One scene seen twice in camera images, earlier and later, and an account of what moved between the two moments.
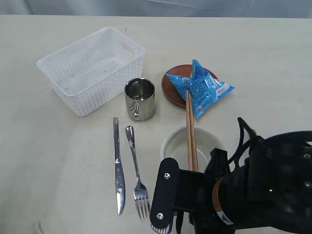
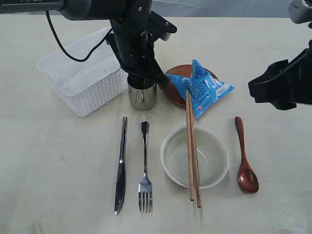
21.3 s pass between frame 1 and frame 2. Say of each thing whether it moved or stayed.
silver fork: moved
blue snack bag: stayed
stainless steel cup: moved
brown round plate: stayed
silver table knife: moved
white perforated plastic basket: stayed
